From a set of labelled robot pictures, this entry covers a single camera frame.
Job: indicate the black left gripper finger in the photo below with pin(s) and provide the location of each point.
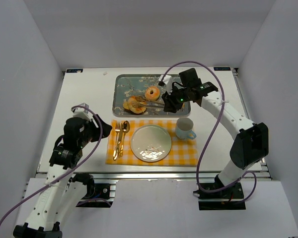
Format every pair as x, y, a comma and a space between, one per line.
104, 125
105, 133

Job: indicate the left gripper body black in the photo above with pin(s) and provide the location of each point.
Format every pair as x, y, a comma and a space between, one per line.
98, 129

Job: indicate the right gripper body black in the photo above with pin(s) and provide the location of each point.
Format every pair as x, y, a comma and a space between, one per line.
171, 102

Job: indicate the sugared bagel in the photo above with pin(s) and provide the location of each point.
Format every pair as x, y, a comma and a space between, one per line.
152, 93

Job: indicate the metal serving tongs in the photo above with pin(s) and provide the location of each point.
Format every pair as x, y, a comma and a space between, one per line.
149, 103

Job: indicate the knotted bread roll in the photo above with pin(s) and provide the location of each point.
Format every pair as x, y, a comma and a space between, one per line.
135, 106

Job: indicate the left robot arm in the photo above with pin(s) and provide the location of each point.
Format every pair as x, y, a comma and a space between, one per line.
64, 188

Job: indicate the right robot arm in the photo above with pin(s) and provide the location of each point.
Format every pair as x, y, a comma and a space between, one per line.
250, 139

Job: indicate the bread slice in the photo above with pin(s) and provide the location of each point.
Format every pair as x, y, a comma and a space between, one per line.
126, 106

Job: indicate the gold fork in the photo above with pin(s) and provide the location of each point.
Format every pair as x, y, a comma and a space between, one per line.
117, 130

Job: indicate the gold spoon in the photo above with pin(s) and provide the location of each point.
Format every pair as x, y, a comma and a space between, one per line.
126, 130

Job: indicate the gold knife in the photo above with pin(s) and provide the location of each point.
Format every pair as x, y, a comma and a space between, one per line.
119, 143

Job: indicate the light blue mug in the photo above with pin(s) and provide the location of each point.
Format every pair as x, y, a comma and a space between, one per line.
184, 129

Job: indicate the blue floral serving tray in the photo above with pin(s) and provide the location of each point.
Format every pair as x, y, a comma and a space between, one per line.
128, 85

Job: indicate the cream and green plate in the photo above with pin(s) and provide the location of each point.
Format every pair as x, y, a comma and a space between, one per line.
151, 143

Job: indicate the yellow checkered cloth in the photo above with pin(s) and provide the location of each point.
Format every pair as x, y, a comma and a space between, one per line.
182, 152

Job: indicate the right blue table label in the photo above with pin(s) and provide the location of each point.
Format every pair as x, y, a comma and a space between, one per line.
221, 68

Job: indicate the blue table label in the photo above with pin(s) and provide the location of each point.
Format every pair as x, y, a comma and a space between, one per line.
76, 70
221, 68

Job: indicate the left blue table label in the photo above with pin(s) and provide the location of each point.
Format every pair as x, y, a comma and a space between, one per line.
76, 70

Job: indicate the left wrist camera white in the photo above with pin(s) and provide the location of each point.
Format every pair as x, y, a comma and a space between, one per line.
82, 112

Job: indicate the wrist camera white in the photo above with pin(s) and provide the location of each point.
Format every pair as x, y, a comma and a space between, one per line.
82, 112
165, 80

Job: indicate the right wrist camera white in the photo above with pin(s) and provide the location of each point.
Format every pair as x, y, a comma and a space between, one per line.
165, 80

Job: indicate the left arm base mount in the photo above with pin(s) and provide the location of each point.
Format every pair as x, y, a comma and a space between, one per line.
97, 193

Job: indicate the aluminium table rail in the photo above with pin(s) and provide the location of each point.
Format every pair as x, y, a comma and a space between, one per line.
259, 175

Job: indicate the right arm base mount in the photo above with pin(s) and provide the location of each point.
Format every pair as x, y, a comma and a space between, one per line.
229, 199

